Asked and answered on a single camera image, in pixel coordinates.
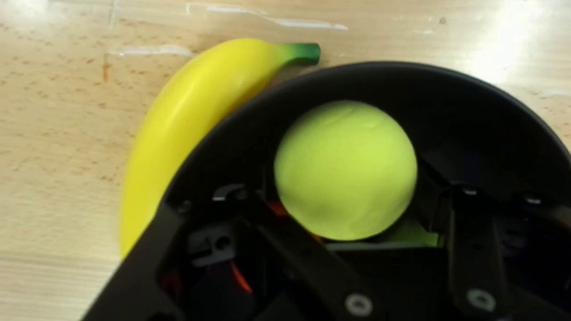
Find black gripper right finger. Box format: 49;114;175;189
416;150;571;321

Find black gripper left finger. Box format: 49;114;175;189
83;175;382;321

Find yellow toy banana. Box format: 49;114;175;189
118;36;323;257

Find yellow-green ball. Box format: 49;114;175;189
273;98;420;243

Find small black bowl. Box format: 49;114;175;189
163;61;571;321

